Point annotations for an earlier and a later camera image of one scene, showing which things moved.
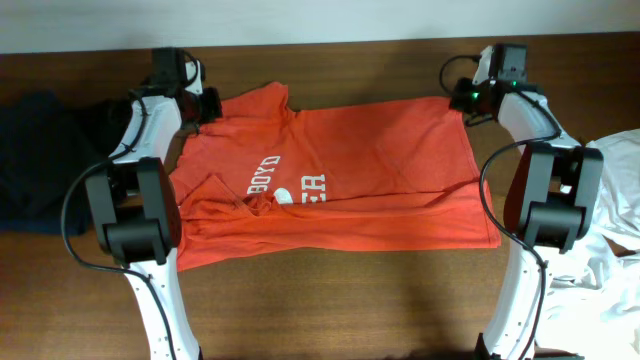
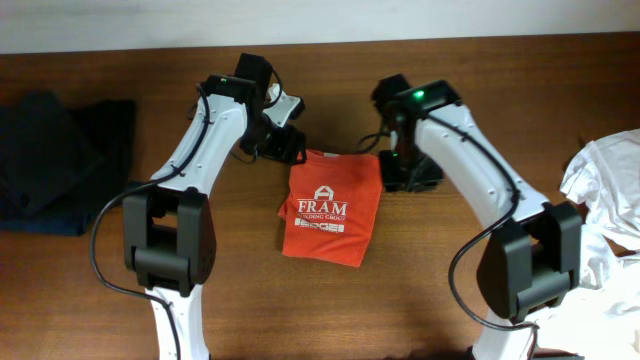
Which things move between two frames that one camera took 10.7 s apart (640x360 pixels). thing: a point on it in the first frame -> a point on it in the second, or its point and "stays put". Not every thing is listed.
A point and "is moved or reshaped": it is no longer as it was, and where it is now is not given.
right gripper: (461, 102) -> (409, 175)
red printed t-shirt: (260, 177) is moved or reshaped
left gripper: (209, 105) -> (282, 148)
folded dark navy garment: (45, 143) stays put
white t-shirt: (593, 289) stays put
